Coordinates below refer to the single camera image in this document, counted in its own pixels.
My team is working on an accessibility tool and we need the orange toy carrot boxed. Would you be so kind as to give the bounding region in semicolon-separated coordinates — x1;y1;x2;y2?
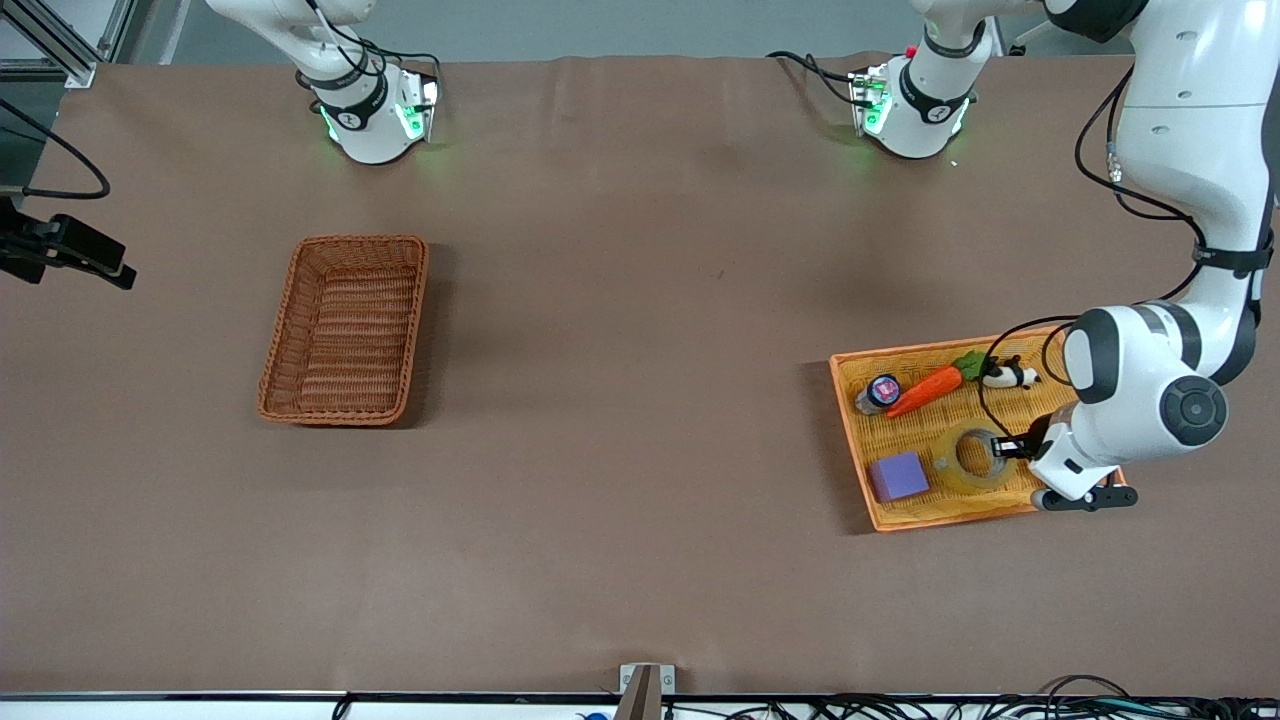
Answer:
886;349;992;419

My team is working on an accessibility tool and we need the small bottle with pink lid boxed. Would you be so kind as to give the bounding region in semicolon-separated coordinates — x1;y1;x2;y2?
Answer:
855;373;903;416

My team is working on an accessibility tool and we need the aluminium frame profile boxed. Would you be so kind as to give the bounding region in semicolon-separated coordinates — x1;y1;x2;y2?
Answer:
0;0;137;90

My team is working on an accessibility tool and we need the metal bracket at table edge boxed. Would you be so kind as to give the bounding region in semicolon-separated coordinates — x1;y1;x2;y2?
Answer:
618;663;677;720

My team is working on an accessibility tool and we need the metal table edge rail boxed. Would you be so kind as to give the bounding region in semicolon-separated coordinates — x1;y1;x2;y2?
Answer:
0;689;1280;702

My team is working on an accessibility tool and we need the black cable bundle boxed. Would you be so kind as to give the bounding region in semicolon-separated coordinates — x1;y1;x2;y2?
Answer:
660;675;1280;720

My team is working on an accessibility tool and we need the black right arm base cable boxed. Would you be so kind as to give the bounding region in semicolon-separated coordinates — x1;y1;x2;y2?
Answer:
355;38;444;87

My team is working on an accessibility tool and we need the black left arm base cable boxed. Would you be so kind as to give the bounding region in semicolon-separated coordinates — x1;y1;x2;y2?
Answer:
766;49;863;107

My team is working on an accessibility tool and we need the purple foam block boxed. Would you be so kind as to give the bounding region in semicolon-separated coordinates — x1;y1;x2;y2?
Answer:
867;451;931;504

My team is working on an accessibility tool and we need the orange yellow woven tray basket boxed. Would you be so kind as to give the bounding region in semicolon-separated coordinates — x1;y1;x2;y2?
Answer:
828;326;1130;533

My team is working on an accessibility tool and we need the black arm base cable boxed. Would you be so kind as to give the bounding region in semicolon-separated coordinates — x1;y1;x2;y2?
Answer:
766;49;863;107
355;38;444;87

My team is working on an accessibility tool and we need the clear yellowish tape roll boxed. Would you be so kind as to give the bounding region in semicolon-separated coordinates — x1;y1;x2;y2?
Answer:
935;424;1041;492

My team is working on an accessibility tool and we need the brown table cover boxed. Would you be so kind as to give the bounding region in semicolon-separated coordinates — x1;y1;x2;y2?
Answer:
0;52;1280;697

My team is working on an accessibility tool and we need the black white panda toy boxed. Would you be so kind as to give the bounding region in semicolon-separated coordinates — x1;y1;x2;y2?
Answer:
981;355;1043;391

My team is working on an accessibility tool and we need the brown wicker basket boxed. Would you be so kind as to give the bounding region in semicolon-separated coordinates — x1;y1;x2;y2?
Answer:
256;235;430;428

